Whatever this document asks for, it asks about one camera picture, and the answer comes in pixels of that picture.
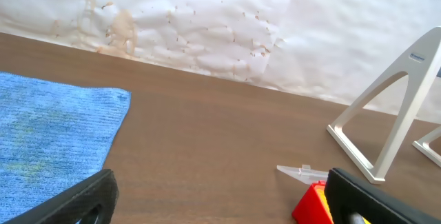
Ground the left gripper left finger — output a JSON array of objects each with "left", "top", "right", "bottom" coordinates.
[{"left": 3, "top": 168, "right": 120, "bottom": 224}]

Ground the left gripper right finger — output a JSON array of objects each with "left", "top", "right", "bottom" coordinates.
[{"left": 323, "top": 167, "right": 441, "bottom": 224}]

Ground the red and yellow tip box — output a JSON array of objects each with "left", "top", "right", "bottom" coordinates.
[{"left": 276, "top": 164, "right": 372, "bottom": 224}]

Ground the blue cloth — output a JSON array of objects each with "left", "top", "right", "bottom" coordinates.
[{"left": 0, "top": 71, "right": 132, "bottom": 223}]

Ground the white and blue stand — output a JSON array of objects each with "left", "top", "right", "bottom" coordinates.
[{"left": 326, "top": 26, "right": 441, "bottom": 185}]

